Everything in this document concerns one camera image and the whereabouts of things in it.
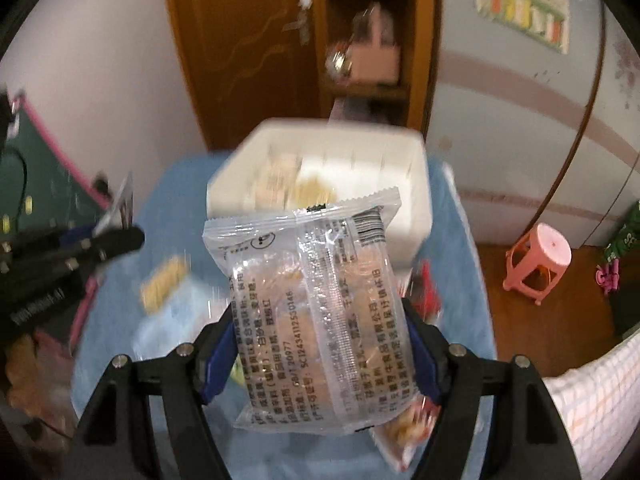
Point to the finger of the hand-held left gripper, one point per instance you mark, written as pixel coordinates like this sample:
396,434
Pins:
117,241
75,235

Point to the pale biscuit packet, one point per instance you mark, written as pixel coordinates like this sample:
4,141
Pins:
277,180

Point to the black plug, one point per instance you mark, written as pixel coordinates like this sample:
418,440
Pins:
101,185

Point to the wooden shelf unit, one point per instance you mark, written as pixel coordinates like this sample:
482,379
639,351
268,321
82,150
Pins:
425,35

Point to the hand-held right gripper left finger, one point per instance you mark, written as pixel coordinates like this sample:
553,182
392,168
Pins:
220,357

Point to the person's left hand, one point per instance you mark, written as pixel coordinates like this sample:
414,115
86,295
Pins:
30,365

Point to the green bag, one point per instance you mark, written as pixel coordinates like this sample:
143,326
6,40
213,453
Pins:
625,235

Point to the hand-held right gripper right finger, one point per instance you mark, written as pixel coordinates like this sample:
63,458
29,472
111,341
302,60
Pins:
422,360

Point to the yellow biscuit snack packet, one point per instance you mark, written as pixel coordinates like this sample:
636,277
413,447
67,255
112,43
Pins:
162,280

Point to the pink box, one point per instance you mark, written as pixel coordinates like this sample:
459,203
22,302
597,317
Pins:
375,55

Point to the white plastic bin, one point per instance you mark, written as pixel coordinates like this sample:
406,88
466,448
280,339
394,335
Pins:
400,185

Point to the green mat with pink border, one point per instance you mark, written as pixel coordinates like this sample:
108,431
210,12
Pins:
50,185

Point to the pink toy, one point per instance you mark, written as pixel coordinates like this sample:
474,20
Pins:
607,277

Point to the white checked cloth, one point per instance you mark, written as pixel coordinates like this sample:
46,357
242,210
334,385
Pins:
600,410

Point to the wall poster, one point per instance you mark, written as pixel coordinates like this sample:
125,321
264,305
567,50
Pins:
525,5

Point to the white wardrobe with pink stripes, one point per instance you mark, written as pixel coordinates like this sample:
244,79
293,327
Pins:
500,135

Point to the clear cake snack packet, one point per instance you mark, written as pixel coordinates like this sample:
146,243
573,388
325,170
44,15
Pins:
320,310

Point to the red orange snack packet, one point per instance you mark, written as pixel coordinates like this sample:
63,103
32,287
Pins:
405,430

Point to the shiny wrapped item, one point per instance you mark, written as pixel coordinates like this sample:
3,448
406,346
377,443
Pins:
339,62

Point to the wooden door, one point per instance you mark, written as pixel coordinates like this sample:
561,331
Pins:
225,35

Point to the pink plastic stool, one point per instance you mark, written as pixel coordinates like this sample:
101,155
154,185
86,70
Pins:
542,255

